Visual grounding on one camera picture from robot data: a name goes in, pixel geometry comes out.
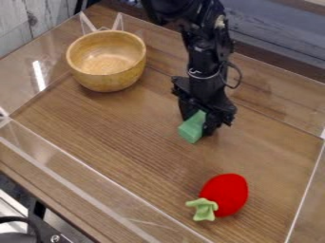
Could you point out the red plush strawberry toy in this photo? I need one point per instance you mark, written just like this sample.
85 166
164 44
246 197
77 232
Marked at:
222 197

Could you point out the clear acrylic tray wall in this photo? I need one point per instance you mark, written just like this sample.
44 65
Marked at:
108 213

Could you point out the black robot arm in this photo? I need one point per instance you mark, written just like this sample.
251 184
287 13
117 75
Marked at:
203 26

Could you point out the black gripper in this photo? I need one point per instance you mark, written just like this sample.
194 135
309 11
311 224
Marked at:
202 93

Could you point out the green rectangular block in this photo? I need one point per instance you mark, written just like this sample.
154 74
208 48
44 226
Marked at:
191 128

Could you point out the brown wooden bowl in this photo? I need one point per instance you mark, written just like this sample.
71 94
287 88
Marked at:
107 60

